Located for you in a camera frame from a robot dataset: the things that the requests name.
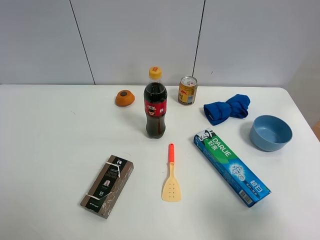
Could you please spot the blue cloth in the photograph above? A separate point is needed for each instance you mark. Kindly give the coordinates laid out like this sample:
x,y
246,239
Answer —
x,y
235,107

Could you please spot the orange round object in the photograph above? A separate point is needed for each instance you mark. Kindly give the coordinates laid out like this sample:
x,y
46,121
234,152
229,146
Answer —
x,y
124,98

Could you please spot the cola bottle yellow cap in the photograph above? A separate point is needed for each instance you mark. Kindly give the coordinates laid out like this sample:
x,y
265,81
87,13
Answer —
x,y
155,103

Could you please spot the gold drink can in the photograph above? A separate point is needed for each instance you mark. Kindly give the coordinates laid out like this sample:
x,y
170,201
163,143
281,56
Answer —
x,y
187,90

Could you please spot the brown coffee capsule box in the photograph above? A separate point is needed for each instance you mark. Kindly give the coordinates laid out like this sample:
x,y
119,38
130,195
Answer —
x,y
107,187

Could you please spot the green blue toothpaste box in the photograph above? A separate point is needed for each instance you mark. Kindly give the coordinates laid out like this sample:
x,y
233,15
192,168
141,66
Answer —
x,y
235,172

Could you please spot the blue bowl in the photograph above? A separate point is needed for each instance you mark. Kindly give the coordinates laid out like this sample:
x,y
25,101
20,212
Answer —
x,y
270,133

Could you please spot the yellow spatula orange handle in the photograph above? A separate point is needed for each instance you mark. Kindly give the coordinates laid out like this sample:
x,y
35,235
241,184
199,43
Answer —
x,y
171,191

